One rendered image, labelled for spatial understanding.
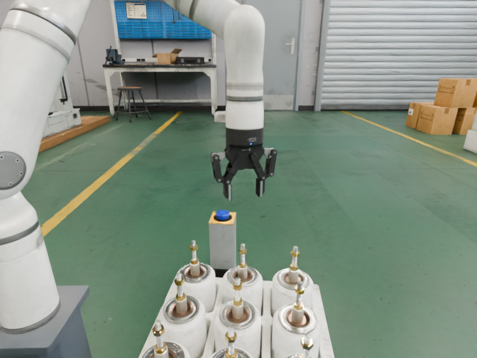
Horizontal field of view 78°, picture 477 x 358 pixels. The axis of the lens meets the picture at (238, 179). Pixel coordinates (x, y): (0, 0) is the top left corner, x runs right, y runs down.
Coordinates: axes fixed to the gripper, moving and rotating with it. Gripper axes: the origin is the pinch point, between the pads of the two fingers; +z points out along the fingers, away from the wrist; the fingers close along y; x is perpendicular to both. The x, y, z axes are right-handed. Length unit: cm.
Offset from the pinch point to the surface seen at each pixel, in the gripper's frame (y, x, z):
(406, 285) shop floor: 63, 7, 47
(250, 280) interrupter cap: 0.9, -2.6, 21.6
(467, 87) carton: 320, 186, -4
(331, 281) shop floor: 39, 17, 47
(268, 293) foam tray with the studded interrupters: 6.8, -0.2, 29.0
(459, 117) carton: 327, 191, 29
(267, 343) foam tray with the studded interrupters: 0.6, -13.5, 29.0
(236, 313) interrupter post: -5.5, -11.9, 20.6
